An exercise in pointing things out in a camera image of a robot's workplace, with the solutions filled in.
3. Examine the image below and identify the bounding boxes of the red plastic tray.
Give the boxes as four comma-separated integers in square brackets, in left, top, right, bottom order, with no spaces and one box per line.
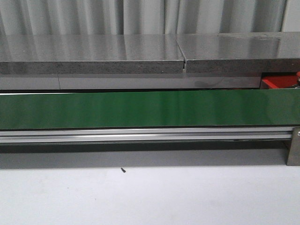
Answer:
[262,75,299,89]

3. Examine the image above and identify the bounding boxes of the grey stone slab left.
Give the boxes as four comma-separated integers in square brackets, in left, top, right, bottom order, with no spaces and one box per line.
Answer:
[0,35,184,75]

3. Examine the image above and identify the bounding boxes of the grey stone slab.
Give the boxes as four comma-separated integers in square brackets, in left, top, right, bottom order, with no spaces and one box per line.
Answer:
[0,35,184,75]
[176,32,300,73]

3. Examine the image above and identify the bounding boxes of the green conveyor belt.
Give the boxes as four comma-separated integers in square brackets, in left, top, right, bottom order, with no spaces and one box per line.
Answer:
[0,89,300,130]

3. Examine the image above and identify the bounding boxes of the grey stone slab right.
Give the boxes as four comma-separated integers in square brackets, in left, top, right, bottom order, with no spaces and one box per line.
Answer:
[176,32,300,73]

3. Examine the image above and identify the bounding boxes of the grey pleated curtain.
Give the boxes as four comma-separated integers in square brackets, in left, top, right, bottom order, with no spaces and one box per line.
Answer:
[0,0,286,35]

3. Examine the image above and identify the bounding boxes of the aluminium conveyor frame rail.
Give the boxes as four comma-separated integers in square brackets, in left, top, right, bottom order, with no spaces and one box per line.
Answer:
[0,126,300,143]

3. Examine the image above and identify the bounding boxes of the steel conveyor support bracket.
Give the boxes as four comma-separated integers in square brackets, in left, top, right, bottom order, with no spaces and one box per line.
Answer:
[286,127,300,166]

